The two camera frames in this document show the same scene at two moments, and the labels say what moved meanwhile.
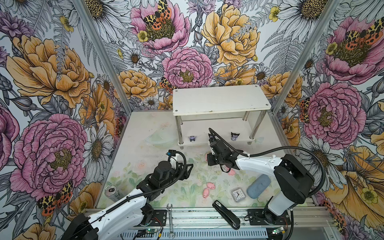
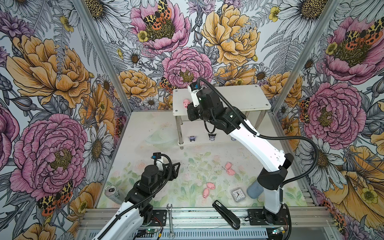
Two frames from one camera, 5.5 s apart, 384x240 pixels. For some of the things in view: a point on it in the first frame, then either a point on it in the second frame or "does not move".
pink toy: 211,185 does not move
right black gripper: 209,159 to 192,116
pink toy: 205,192 does not move
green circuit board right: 279,230 does not move
